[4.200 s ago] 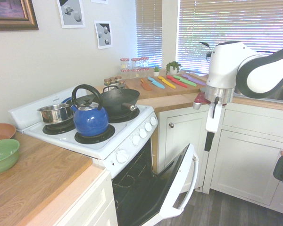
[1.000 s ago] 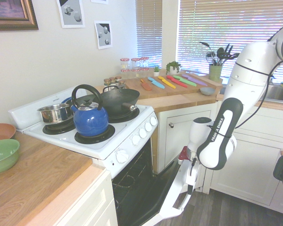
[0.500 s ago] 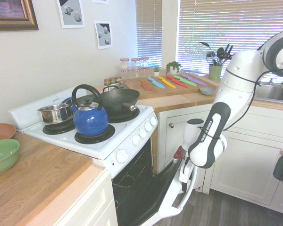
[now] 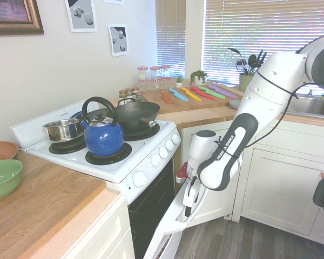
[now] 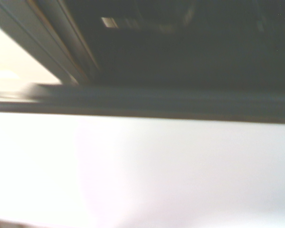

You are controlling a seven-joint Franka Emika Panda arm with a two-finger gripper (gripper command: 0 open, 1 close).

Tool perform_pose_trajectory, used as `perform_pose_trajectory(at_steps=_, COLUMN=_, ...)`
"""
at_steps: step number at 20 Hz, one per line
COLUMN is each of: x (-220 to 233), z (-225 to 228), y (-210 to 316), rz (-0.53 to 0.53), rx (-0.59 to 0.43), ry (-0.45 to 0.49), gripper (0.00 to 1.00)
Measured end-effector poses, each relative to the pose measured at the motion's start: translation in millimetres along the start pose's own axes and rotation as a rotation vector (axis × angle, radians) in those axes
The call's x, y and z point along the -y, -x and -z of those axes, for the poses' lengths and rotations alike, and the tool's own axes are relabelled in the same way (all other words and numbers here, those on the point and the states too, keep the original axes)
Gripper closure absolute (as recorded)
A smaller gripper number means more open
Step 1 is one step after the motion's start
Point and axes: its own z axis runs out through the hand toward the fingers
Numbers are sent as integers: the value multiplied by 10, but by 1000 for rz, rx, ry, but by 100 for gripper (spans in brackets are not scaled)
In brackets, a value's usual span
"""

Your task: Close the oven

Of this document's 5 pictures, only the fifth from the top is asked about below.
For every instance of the white oven body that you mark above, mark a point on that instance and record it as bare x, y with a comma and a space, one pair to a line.
156, 47

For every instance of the white oven door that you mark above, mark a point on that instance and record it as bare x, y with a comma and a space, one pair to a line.
142, 166

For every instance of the white cabinet panel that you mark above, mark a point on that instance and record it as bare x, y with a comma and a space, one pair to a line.
16, 69

